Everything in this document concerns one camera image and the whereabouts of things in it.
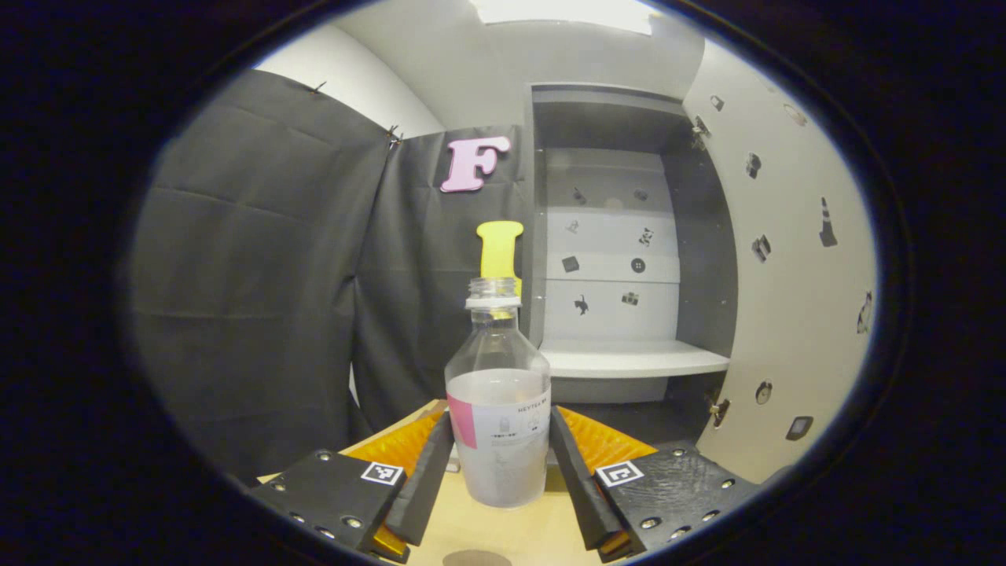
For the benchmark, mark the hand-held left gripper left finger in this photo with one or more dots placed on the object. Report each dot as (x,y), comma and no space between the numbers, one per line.
(424,479)

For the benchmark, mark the black backdrop cloth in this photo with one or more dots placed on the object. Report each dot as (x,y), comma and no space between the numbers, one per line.
(259,275)

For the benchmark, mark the grey cabinet door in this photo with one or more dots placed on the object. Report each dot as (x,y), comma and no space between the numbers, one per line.
(794,314)

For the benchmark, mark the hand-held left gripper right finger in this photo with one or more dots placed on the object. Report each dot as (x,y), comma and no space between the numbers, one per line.
(581,479)

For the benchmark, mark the large ceiling light panel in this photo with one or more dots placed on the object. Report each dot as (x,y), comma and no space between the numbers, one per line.
(562,14)

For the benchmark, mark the metal door hinge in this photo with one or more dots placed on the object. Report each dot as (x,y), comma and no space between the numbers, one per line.
(699,130)
(717,409)

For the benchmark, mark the clear plastic bottle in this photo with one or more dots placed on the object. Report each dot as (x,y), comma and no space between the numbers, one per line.
(497,417)

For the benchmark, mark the dark grey cabinet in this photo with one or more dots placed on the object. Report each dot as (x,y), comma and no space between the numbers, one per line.
(613,236)

